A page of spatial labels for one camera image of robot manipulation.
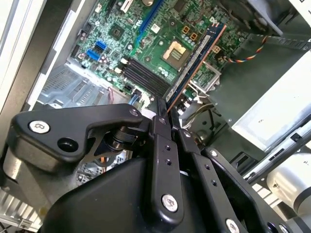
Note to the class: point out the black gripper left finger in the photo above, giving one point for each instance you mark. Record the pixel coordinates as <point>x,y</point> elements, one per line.
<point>167,182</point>

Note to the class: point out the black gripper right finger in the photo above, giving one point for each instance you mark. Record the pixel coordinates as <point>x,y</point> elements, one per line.
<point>209,174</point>

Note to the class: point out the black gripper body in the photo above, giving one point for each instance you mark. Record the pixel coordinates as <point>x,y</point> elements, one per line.
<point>109,201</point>

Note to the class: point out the blue RAM stick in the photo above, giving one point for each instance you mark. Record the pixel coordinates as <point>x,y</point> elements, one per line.
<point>195,61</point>

